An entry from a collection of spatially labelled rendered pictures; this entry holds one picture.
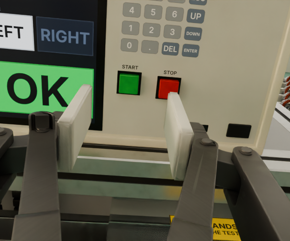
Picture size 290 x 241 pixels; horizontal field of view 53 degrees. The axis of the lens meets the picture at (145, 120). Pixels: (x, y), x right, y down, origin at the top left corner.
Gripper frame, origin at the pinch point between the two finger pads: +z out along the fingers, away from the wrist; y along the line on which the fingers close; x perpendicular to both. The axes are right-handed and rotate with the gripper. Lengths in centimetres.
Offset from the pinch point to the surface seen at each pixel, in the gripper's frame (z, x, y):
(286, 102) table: 120, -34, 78
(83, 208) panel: 21.7, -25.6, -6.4
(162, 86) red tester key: 9.1, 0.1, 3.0
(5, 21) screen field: 9.6, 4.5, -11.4
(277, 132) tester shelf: 16.2, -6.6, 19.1
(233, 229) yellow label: 3.8, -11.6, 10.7
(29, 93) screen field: 9.5, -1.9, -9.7
